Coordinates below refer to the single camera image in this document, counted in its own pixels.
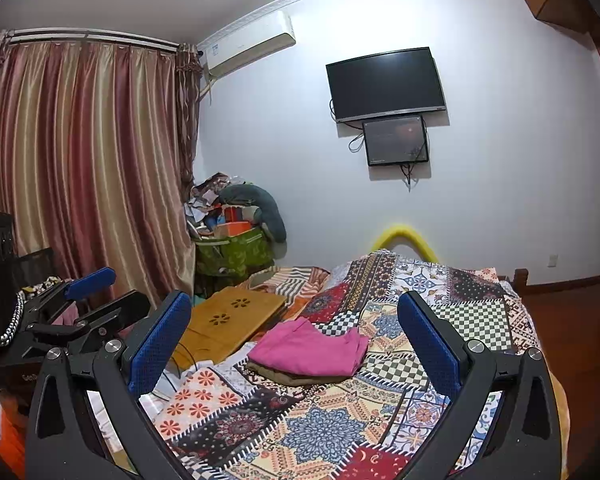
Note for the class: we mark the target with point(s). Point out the green patterned bag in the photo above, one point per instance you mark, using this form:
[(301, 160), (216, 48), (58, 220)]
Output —
[(235, 255)]

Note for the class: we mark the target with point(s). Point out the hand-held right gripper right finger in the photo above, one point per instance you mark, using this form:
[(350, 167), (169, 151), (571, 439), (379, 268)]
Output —
[(425, 345)]

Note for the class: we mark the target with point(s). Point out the black mesh panel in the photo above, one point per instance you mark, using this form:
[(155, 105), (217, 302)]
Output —
[(35, 265)]

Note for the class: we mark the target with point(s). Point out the wooden bed post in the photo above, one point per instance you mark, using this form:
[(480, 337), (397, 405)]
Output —
[(521, 278)]

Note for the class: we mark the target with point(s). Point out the orange cloth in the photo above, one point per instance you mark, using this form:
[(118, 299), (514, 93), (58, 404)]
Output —
[(12, 435)]

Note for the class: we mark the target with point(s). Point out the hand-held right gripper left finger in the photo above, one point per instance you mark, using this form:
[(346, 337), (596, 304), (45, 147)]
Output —
[(160, 340)]

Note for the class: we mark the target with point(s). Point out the orange box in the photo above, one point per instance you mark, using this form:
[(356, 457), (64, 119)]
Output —
[(232, 229)]

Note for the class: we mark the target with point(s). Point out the small black monitor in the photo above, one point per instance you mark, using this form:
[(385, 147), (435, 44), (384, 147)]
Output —
[(395, 140)]

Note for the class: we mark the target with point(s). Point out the black wall television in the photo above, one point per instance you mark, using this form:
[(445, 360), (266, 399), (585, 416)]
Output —
[(385, 82)]

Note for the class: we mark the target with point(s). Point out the yellow foam tube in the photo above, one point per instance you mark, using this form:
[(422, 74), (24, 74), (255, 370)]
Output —
[(400, 230)]

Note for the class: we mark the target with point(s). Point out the patchwork bed blanket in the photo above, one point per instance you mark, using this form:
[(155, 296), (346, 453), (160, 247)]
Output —
[(380, 410)]

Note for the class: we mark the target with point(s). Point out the white curtain rail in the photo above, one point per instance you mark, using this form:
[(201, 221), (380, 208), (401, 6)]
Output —
[(95, 37)]

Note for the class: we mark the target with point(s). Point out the white wall socket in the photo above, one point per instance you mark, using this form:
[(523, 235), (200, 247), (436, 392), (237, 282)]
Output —
[(553, 261)]

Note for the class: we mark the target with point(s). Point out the white air conditioner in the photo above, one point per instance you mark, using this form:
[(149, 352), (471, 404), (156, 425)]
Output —
[(250, 45)]

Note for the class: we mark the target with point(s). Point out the olive green pants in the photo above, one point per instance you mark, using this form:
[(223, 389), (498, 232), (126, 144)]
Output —
[(290, 379)]

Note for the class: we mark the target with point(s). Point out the striped red gold curtain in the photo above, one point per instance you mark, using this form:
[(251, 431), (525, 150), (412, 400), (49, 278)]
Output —
[(80, 160)]

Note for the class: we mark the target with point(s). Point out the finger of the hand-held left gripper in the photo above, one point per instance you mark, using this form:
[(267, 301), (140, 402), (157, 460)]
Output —
[(90, 282), (125, 305)]

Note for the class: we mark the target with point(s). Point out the wooden lap desk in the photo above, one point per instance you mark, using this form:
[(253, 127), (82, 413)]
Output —
[(230, 315)]

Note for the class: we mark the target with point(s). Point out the pink pants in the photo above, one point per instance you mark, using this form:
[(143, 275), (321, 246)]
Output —
[(310, 350)]

